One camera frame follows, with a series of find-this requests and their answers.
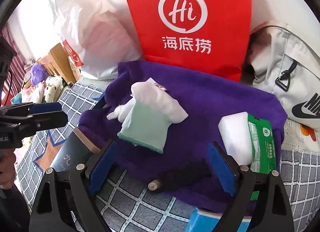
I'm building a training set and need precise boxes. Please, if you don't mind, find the left hand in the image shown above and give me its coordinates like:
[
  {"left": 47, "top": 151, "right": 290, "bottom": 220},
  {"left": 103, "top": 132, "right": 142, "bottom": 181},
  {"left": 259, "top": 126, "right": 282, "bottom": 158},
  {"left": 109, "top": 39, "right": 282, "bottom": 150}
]
[{"left": 0, "top": 149, "right": 16, "bottom": 189}]

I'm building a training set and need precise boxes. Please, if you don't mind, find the red Haidilao paper bag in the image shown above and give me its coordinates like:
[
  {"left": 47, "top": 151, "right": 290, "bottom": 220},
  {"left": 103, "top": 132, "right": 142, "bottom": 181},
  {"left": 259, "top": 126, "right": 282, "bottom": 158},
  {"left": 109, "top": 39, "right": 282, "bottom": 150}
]
[{"left": 127, "top": 0, "right": 252, "bottom": 81}]

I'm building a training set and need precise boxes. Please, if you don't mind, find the blue tissue pack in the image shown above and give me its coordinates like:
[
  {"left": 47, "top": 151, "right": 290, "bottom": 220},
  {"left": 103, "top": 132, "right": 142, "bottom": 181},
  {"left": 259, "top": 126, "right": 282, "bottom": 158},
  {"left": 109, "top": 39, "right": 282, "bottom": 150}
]
[{"left": 188, "top": 208, "right": 252, "bottom": 232}]

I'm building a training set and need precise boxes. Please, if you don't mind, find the dark green book box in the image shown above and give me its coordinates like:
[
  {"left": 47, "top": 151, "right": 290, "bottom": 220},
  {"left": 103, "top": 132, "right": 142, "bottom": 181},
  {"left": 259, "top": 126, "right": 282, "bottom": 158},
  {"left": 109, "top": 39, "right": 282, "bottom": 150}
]
[{"left": 50, "top": 127, "right": 100, "bottom": 172}]

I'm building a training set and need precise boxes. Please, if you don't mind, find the white Miniso plastic bag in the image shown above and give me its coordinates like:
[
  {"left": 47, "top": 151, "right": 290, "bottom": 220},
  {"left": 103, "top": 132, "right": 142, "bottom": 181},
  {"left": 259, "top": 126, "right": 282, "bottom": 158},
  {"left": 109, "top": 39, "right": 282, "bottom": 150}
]
[{"left": 49, "top": 0, "right": 142, "bottom": 80}]

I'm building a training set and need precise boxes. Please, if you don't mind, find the white mint-cuffed sock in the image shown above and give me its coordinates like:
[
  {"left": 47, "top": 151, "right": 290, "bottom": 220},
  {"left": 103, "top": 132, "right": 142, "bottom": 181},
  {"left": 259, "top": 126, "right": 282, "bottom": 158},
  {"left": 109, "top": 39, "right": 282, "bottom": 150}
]
[{"left": 117, "top": 82, "right": 188, "bottom": 154}]

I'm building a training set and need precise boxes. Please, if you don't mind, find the knotted white sock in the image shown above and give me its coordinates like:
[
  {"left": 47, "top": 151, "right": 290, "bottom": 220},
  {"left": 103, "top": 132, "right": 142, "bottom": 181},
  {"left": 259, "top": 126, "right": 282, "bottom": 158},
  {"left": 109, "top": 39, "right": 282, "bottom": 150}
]
[{"left": 106, "top": 98, "right": 136, "bottom": 123}]

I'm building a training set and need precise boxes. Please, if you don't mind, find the grey Nike waist bag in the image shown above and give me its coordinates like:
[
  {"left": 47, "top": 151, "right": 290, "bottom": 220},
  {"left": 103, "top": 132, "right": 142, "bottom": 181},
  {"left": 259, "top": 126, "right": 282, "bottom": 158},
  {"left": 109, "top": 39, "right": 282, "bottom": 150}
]
[{"left": 240, "top": 21, "right": 319, "bottom": 131}]

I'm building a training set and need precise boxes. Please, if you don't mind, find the green wipes packet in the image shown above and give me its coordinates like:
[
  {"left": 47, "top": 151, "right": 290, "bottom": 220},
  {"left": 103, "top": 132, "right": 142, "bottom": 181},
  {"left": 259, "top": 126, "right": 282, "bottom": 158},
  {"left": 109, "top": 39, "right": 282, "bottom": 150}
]
[{"left": 248, "top": 115, "right": 277, "bottom": 174}]

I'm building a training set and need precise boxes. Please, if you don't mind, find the wooden board stand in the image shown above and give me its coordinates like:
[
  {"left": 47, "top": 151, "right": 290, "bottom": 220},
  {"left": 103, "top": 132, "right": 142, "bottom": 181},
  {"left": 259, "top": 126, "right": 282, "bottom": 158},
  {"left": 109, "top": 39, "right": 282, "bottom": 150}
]
[{"left": 36, "top": 43, "right": 76, "bottom": 84}]

